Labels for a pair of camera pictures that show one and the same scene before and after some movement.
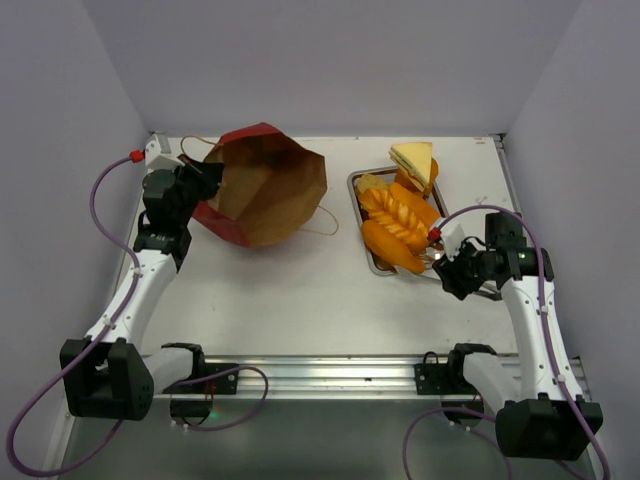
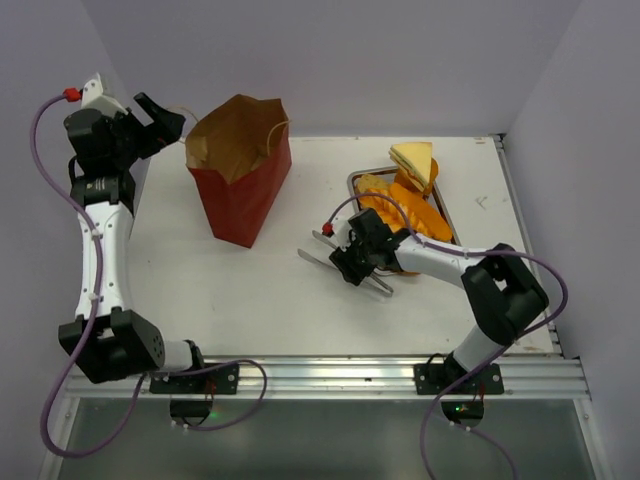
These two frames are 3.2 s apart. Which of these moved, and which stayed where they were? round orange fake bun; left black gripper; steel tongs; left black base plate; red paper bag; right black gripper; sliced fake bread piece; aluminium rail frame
Moved: left black gripper; red paper bag; steel tongs; right black gripper
Stayed: round orange fake bun; sliced fake bread piece; left black base plate; aluminium rail frame
